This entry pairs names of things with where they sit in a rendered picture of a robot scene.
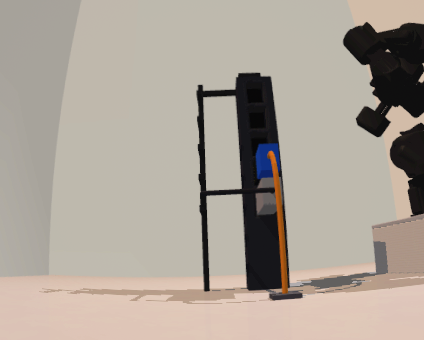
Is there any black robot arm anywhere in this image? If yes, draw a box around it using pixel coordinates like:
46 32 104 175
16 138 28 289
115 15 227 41
343 22 424 217

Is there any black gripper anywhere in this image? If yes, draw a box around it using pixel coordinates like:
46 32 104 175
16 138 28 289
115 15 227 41
356 58 424 137

